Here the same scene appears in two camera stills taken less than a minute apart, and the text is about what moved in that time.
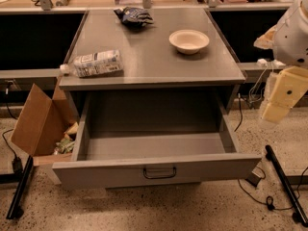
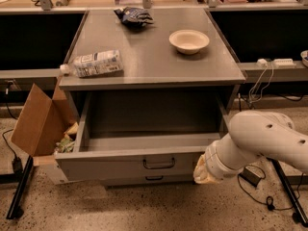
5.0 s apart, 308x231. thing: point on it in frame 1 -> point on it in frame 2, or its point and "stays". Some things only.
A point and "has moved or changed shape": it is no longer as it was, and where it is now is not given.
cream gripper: [291, 38] -> [212, 159]
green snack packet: [64, 145] stays
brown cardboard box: [42, 123] stays
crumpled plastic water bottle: [94, 64] stays
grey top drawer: [138, 139] has moved or changed shape
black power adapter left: [17, 165] stays
